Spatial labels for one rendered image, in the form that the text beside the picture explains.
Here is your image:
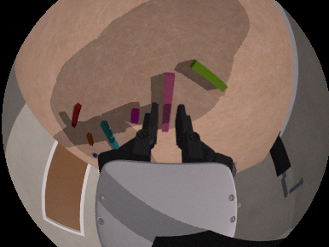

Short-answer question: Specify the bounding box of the dark red rod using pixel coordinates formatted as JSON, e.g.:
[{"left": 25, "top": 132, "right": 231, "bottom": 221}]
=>
[{"left": 72, "top": 103, "right": 82, "bottom": 128}]

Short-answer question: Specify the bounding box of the small magenta block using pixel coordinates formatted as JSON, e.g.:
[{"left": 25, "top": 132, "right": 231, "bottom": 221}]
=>
[{"left": 131, "top": 108, "right": 140, "bottom": 124}]

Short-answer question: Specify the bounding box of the orange rod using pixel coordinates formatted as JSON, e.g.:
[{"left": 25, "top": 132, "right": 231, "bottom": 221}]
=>
[{"left": 86, "top": 132, "right": 94, "bottom": 146}]

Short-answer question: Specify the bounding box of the turquoise rod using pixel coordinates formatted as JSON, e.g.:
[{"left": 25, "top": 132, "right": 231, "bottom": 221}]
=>
[{"left": 100, "top": 121, "right": 119, "bottom": 150}]

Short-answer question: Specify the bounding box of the lime green rod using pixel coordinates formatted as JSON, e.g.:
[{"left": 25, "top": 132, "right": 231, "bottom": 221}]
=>
[{"left": 190, "top": 60, "right": 228, "bottom": 92}]

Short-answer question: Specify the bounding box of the pink rod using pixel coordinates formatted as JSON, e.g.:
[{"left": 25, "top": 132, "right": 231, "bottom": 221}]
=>
[{"left": 162, "top": 72, "right": 175, "bottom": 132}]

